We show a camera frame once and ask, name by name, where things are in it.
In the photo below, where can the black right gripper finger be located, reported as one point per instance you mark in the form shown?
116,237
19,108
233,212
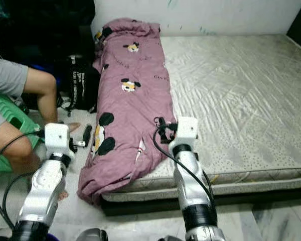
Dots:
157,127

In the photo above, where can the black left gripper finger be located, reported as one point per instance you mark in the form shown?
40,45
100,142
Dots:
87,135

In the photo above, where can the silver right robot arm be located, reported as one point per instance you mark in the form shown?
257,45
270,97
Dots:
193,191

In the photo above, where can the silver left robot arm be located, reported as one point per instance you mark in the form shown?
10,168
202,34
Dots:
42,196

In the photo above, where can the purple cartoon print blanket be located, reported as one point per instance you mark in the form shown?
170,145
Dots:
130,100

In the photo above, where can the black bag with white lettering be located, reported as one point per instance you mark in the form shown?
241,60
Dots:
80,83

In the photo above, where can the grey patterned quilted mattress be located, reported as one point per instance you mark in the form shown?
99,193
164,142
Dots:
231,100

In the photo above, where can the green plastic stool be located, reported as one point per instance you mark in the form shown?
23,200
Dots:
10,113

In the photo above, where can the person in grey shorts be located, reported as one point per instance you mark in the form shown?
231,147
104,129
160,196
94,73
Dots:
15,80

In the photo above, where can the silver left robot leg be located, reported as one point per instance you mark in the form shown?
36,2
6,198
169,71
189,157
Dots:
91,235

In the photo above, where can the silver robot leg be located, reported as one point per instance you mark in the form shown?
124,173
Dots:
91,235
170,238

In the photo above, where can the silver right robot leg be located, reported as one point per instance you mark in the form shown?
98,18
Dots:
170,238

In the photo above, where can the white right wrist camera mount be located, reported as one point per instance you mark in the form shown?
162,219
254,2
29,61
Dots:
185,130

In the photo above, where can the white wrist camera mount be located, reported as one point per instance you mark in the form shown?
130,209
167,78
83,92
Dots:
57,138
185,130

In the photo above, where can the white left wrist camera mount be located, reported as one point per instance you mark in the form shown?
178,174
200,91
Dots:
57,138

